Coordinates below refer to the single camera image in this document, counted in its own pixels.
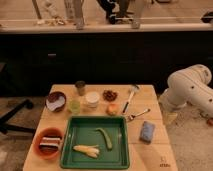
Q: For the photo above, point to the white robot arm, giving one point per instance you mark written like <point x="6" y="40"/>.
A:
<point x="189" y="85"/>

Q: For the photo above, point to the orange fruit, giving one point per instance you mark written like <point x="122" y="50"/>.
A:
<point x="112" y="109"/>

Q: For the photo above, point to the green plastic cup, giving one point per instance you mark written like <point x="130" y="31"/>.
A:
<point x="74" y="107"/>

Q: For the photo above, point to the green plastic tray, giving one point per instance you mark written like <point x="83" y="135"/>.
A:
<point x="81" y="131"/>

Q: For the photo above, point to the blue sponge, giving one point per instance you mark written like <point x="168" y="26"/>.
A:
<point x="147" y="130"/>

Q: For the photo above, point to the striped sponge in bowl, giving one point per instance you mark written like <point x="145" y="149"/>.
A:
<point x="50" y="143"/>

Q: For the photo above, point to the orange bowl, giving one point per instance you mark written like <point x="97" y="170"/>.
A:
<point x="47" y="154"/>

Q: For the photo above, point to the black chair base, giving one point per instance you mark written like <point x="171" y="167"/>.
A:
<point x="5" y="127"/>

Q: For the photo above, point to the spatula with black handle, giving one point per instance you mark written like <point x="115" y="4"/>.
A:
<point x="134" y="88"/>

